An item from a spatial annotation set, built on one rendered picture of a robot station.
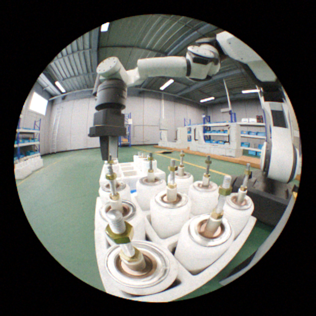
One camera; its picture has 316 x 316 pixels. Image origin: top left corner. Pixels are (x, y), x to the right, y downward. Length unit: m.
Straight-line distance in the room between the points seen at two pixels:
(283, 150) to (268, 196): 0.23
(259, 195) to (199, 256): 0.43
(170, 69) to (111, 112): 0.19
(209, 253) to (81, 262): 0.42
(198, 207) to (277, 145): 0.33
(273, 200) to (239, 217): 0.33
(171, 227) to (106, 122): 0.27
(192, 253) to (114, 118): 0.31
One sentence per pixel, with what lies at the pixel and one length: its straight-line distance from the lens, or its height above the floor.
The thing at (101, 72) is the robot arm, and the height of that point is 0.56.
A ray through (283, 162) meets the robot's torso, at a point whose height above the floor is 0.34.
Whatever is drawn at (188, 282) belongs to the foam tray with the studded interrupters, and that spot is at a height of 0.18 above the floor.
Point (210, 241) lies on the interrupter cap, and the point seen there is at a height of 0.25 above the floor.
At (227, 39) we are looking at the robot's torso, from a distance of 0.50.
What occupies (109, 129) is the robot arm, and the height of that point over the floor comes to 0.41.
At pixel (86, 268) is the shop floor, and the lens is 0.45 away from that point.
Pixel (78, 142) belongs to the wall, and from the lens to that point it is 6.77.
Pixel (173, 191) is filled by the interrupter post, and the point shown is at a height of 0.28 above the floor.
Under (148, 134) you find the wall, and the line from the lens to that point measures 6.79.
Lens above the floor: 0.38
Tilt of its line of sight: 10 degrees down
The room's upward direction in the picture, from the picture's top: straight up
